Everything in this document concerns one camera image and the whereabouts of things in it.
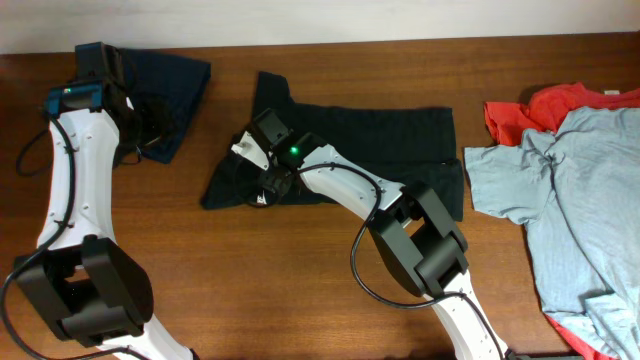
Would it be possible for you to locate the dark green t-shirt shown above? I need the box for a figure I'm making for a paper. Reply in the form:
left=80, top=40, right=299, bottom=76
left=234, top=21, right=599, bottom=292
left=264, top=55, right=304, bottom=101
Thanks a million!
left=200, top=71, right=465, bottom=223

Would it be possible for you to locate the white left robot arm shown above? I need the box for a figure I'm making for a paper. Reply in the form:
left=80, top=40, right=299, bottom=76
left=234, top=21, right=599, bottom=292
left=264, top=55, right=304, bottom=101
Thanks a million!
left=10, top=81, right=196, bottom=359

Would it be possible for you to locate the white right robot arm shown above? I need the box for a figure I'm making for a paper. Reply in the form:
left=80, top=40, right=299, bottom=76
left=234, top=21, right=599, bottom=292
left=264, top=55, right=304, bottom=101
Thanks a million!
left=247, top=133, right=510, bottom=359

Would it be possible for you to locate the folded navy blue garment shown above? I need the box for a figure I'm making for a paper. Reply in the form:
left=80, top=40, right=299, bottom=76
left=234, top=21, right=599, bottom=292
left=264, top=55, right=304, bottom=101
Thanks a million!
left=122, top=49, right=212, bottom=164

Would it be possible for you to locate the red garment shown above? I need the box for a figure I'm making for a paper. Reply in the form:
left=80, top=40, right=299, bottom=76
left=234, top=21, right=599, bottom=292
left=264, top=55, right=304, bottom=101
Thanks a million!
left=484, top=82, right=639, bottom=146

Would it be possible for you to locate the light blue-grey t-shirt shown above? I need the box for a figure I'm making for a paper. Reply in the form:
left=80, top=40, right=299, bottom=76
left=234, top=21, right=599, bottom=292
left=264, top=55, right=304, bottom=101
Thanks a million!
left=464, top=107, right=639, bottom=359

